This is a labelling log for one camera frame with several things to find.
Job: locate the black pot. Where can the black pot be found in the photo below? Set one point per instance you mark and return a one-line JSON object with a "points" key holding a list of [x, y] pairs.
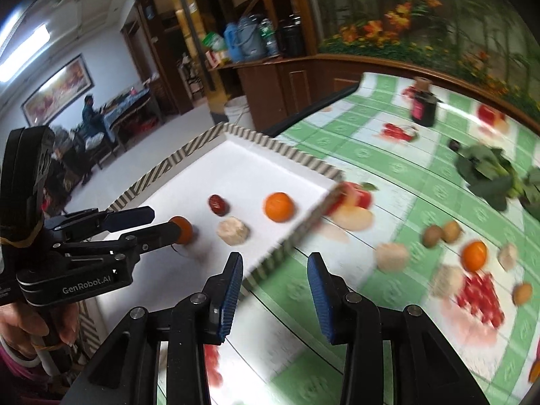
{"points": [[293, 38]]}

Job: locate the red date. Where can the red date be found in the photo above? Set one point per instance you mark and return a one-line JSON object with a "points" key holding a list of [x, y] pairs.
{"points": [[218, 206]]}

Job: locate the framed wall painting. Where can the framed wall painting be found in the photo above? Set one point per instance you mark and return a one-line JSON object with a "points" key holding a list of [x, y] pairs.
{"points": [[57, 90]]}

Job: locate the ceiling light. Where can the ceiling light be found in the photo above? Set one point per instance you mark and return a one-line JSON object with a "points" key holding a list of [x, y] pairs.
{"points": [[23, 52]]}

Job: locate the orange mandarin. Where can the orange mandarin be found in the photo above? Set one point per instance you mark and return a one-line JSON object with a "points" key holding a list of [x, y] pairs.
{"points": [[474, 255], [535, 370], [279, 207]]}

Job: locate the large blue thermos jug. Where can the large blue thermos jug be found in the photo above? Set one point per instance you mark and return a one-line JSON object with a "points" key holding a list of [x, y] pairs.
{"points": [[251, 40]]}

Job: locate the white bucket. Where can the white bucket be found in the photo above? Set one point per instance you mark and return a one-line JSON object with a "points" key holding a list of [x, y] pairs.
{"points": [[236, 112]]}

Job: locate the table with blue cloth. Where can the table with blue cloth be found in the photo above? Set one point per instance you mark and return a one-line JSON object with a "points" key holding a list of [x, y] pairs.
{"points": [[126, 107]]}

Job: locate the wooden cabinet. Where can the wooden cabinet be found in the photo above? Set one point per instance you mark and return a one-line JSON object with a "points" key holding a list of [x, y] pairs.
{"points": [[291, 84]]}

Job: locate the person's left hand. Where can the person's left hand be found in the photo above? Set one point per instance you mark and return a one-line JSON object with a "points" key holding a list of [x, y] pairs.
{"points": [[17, 325]]}

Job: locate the green plastic bottle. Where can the green plastic bottle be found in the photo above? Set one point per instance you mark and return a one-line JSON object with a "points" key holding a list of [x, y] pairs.
{"points": [[269, 36]]}

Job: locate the round beige yam chunk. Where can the round beige yam chunk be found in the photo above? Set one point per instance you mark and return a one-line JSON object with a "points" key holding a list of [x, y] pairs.
{"points": [[392, 257]]}

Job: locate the small beige yam chunk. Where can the small beige yam chunk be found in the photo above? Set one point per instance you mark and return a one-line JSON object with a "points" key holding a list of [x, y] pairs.
{"points": [[508, 257]]}

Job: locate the striped white tray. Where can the striped white tray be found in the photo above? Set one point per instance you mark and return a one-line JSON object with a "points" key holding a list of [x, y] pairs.
{"points": [[253, 164]]}

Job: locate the greenish brown round fruit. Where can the greenish brown round fruit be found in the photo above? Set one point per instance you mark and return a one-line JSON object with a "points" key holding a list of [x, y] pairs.
{"points": [[432, 236]]}

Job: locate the green snack bag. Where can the green snack bag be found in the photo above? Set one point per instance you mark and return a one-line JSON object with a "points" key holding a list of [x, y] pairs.
{"points": [[214, 46]]}

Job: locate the tan round fruit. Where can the tan round fruit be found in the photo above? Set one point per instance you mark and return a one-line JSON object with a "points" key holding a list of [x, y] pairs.
{"points": [[452, 232], [522, 294]]}

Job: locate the small orange kumquat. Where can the small orange kumquat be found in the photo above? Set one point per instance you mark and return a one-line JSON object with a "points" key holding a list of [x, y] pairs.
{"points": [[185, 230]]}

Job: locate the green fruit-print tablecloth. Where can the green fruit-print tablecloth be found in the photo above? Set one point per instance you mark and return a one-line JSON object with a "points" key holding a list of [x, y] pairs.
{"points": [[379, 168]]}

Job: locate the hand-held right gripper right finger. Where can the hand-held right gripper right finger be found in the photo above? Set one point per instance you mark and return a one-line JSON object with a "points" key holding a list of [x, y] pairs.
{"points": [[320, 301]]}

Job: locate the person's left forearm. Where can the person's left forearm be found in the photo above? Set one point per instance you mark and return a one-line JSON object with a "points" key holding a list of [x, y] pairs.
{"points": [[17, 373]]}

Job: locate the dark plum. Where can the dark plum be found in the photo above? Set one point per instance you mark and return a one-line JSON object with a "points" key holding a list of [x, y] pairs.
{"points": [[454, 145]]}

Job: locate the dark jar with cork lid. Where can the dark jar with cork lid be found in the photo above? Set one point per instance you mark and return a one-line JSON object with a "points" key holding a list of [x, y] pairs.
{"points": [[424, 105]]}

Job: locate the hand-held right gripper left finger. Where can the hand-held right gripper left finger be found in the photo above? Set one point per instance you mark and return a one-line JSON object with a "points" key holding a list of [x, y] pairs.
{"points": [[230, 297]]}

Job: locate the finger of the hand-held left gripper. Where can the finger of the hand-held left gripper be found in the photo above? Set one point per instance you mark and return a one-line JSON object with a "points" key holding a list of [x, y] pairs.
{"points": [[156, 236], [122, 216]]}

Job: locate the fibrous beige yam chunk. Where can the fibrous beige yam chunk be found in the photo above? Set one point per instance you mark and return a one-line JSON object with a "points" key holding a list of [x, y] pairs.
{"points": [[447, 282]]}

